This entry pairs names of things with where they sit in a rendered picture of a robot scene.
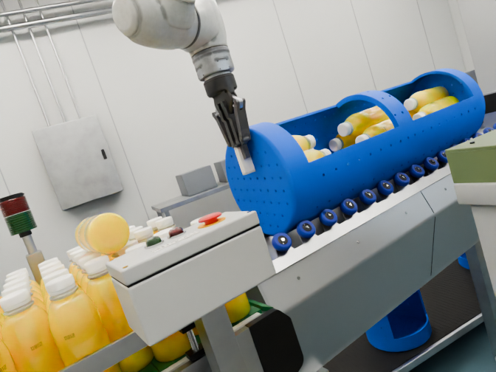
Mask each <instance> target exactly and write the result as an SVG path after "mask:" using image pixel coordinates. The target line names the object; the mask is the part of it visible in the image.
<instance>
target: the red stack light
mask: <svg viewBox="0 0 496 372"><path fill-rule="evenodd" d="M27 210H30V206H29V205H28V201H27V198H26V196H19V197H17V198H14V199H10V200H7V201H3V202H1V203H0V211H1V214H2V215H3V218H6V217H9V216H13V215H15V214H18V213H22V212H24V211H27Z"/></svg>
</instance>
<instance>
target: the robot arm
mask: <svg viewBox="0 0 496 372"><path fill-rule="evenodd" d="M112 15H113V19H114V23H115V24H116V26H117V28H118V30H119V31H120V32H121V33H122V34H123V35H124V36H126V37H127V38H129V39H130V40H131V41H132V42H134V43H135V44H139V45H141V46H144V47H148V48H153V49H163V50H173V49H182V50H184V51H185V52H189V54H190V56H191V58H192V62H193V65H194V67H195V70H196V74H197V76H198V79H199V80H200V81H201V82H204V88H205V91H206V93H207V96H208V97H209V98H213V99H214V105H215V107H216V111H215V112H213V113H212V116H213V118H214V119H215V120H216V122H217V124H218V126H219V128H220V130H221V133H222V135H223V137H224V139H225V141H226V144H227V146H228V147H232V148H234V149H235V154H236V156H237V159H238V163H239V165H240V168H241V172H242V174H243V175H247V174H249V173H252V172H255V167H254V165H253V162H252V158H251V156H250V153H249V149H248V146H247V144H248V141H249V140H251V136H250V131H249V123H248V119H247V112H246V100H245V98H241V99H240V98H238V96H237V94H236V93H235V90H236V89H237V88H238V86H237V83H236V81H235V77H234V74H233V73H231V72H233V71H234V69H235V67H234V64H233V60H232V58H231V55H230V50H229V48H228V46H227V33H226V30H225V26H224V22H223V18H222V16H221V13H220V10H219V8H218V5H217V3H216V0H114V1H113V5H112Z"/></svg>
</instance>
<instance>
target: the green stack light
mask: <svg viewBox="0 0 496 372"><path fill-rule="evenodd" d="M4 220H5V223H6V225H7V228H8V230H9V231H10V235H11V236H13V235H17V234H19V233H23V232H26V231H28V230H32V229H34V228H36V227H37V224H36V223H35V219H34V217H33V214H32V211H31V210H28V211H25V212H22V213H18V214H15V215H13V216H9V217H6V218H4Z"/></svg>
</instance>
